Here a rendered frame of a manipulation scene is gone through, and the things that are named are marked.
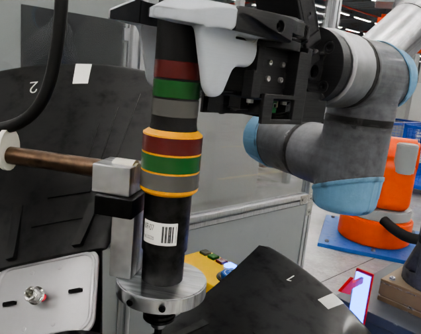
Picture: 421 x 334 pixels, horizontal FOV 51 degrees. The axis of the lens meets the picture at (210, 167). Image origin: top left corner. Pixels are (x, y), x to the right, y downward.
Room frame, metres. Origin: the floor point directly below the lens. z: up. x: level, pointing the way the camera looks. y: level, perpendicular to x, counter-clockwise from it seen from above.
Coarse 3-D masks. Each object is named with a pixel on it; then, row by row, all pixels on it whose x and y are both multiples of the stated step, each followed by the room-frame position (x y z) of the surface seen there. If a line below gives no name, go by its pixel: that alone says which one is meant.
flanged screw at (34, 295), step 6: (30, 288) 0.30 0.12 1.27; (36, 288) 0.30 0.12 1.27; (42, 288) 0.30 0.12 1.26; (24, 294) 0.29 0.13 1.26; (30, 294) 0.30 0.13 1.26; (36, 294) 0.29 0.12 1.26; (42, 294) 0.30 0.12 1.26; (30, 300) 0.29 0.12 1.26; (36, 300) 0.30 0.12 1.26; (42, 300) 0.30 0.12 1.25
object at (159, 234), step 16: (144, 208) 0.31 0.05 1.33; (160, 208) 0.30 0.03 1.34; (176, 208) 0.30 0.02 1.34; (144, 224) 0.31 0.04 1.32; (160, 224) 0.30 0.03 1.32; (176, 224) 0.30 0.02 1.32; (144, 240) 0.30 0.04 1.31; (160, 240) 0.30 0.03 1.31; (176, 240) 0.30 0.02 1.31; (144, 256) 0.31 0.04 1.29; (160, 256) 0.30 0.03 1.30; (176, 256) 0.30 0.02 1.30; (144, 272) 0.31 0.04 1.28; (160, 272) 0.30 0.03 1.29; (176, 272) 0.30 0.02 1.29; (160, 320) 0.30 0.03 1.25
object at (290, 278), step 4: (288, 272) 0.50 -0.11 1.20; (292, 272) 0.51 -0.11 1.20; (280, 276) 0.49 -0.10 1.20; (284, 276) 0.49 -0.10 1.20; (288, 276) 0.50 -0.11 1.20; (292, 276) 0.50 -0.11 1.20; (296, 276) 0.50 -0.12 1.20; (284, 280) 0.49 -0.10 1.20; (288, 280) 0.49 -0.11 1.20; (292, 280) 0.49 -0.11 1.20; (296, 280) 0.49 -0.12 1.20; (300, 280) 0.49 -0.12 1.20; (288, 284) 0.48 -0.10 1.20; (292, 284) 0.48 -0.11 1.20
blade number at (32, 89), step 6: (36, 78) 0.47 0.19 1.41; (42, 78) 0.47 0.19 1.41; (24, 84) 0.47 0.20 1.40; (30, 84) 0.47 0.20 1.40; (36, 84) 0.47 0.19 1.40; (24, 90) 0.46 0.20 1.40; (30, 90) 0.46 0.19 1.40; (36, 90) 0.46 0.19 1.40; (24, 96) 0.45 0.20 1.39; (30, 96) 0.45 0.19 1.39
